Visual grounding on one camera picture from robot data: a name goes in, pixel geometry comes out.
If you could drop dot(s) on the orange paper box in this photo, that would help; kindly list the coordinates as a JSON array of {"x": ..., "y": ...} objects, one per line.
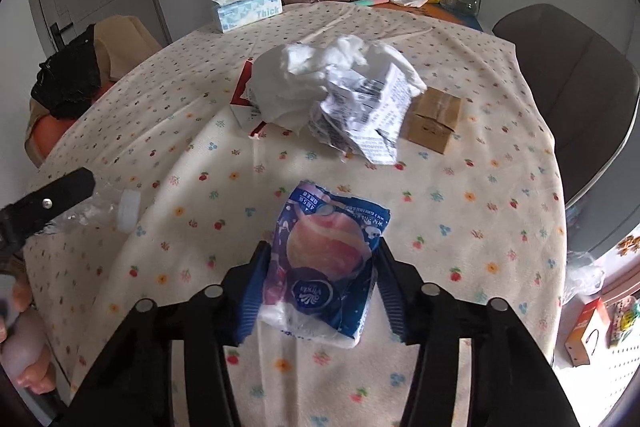
[{"x": 585, "y": 327}]

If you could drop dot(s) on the black cloth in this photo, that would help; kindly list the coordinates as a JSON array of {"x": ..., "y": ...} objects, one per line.
[{"x": 70, "y": 72}]

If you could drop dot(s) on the beige chair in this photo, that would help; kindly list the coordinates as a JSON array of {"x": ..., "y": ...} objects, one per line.
[{"x": 125, "y": 37}]

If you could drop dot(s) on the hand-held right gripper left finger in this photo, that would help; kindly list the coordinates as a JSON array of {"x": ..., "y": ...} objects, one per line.
[{"x": 251, "y": 307}]

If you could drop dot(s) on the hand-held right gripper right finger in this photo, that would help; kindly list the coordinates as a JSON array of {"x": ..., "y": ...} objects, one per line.
[{"x": 391, "y": 299}]

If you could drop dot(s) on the floral tablecloth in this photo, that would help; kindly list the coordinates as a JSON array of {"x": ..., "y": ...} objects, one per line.
[{"x": 175, "y": 132}]

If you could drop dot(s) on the white perforated board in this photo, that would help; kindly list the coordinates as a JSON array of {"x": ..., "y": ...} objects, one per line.
[{"x": 615, "y": 372}]

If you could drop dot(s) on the blue tissue packet wrapper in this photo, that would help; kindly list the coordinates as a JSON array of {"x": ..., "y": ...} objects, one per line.
[{"x": 320, "y": 257}]

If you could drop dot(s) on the person's left hand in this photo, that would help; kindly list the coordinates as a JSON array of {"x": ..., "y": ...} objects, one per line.
[{"x": 25, "y": 342}]

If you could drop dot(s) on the small clear plastic bag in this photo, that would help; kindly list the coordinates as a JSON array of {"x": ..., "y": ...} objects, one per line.
[{"x": 585, "y": 277}]

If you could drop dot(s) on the blue tissue box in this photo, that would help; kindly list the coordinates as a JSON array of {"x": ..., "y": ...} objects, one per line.
[{"x": 250, "y": 13}]

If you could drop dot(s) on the orange cushion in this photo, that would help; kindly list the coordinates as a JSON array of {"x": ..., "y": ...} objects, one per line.
[{"x": 47, "y": 132}]

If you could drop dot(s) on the red and white paper wrapper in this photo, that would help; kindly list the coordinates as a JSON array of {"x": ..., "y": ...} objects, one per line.
[{"x": 242, "y": 107}]

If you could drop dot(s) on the clear plastic bottle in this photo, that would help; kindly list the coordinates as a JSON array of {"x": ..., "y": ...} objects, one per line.
[{"x": 127, "y": 209}]

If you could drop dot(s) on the white tissue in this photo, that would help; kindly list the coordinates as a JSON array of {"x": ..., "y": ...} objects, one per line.
[{"x": 300, "y": 77}]

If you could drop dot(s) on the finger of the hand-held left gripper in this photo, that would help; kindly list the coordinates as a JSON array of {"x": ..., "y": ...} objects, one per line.
[{"x": 50, "y": 201}]

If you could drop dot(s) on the teal and pink pen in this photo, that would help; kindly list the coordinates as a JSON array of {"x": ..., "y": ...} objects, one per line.
[{"x": 375, "y": 0}]

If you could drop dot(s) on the crumpled printed paper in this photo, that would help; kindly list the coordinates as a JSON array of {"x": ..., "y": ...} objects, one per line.
[{"x": 360, "y": 107}]

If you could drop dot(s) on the small cardboard box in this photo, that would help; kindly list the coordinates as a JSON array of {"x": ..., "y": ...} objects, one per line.
[{"x": 430, "y": 117}]

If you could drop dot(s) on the grey chair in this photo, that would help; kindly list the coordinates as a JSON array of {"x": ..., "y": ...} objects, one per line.
[{"x": 565, "y": 67}]

